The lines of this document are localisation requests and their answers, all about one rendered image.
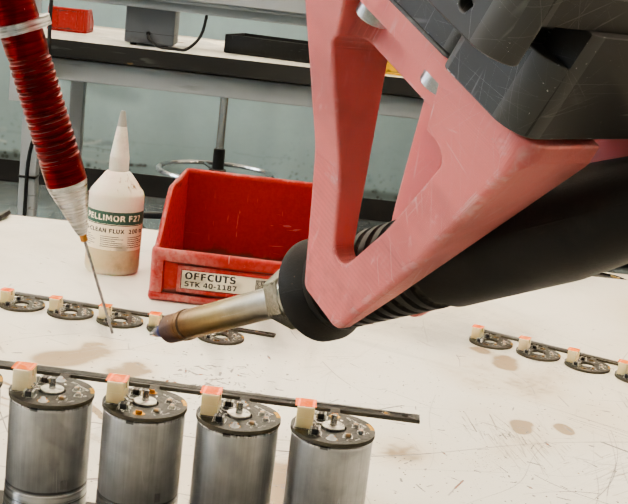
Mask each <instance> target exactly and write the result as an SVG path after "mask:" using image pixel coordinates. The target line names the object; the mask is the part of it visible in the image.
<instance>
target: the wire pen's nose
mask: <svg viewBox="0 0 628 504"><path fill-rule="evenodd" d="M47 190H48V191H49V193H50V195H51V196H52V198H53V199H54V201H55V202H56V204H57V205H58V207H59V208H60V210H61V211H62V213H63V214H64V216H65V217H66V219H67V221H68V222H69V224H70V225H71V227H72V228H73V230H74V231H75V233H76V234H77V235H78V236H82V235H85V234H87V230H88V184H87V178H86V179H85V180H83V181H82V182H80V183H77V184H75V185H72V186H69V187H65V188H60V189H47Z"/></svg>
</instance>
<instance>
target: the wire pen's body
mask: <svg viewBox="0 0 628 504"><path fill-rule="evenodd" d="M50 24H52V22H51V18H50V15H49V13H40V14H39V13H38V9H37V6H36V2H35V0H0V39H1V42H2V45H3V49H4V52H5V55H6V57H7V59H8V61H9V63H10V65H9V68H10V70H11V71H12V73H11V74H12V78H14V79H15V80H14V84H15V85H16V86H17V87H16V91H17V93H19V95H18V97H19V100H20V101H21V107H22V108H23V109H24V110H23V113H24V115H25V116H26V117H25V120H26V122H27V123H28V125H27V126H28V129H29V130H30V136H31V137H32V138H33V139H32V142H33V145H35V146H34V149H35V152H37V154H36V155H37V159H39V165H40V168H41V171H42V175H43V178H44V181H45V184H46V188H47V189H60V188H65V187H69V186H72V185H75V184H77V183H80V182H82V181H83V180H85V179H86V178H87V175H86V171H85V168H84V165H83V161H82V158H81V155H80V151H79V150H78V144H77V143H76V138H75V136H74V135H73V134H74V131H73V129H72V128H71V127H72V124H71V121H69V119H70V117H69V114H67V112H68V111H67V107H65V100H64V99H62V98H63V94H62V92H60V90H61V87H60V85H59V84H58V82H59V80H58V77H56V74H57V73H56V70H54V63H53V62H52V61H51V60H52V57H51V55H50V54H49V49H48V43H47V40H46V36H45V33H44V29H43V28H44V27H46V26H49V25H50Z"/></svg>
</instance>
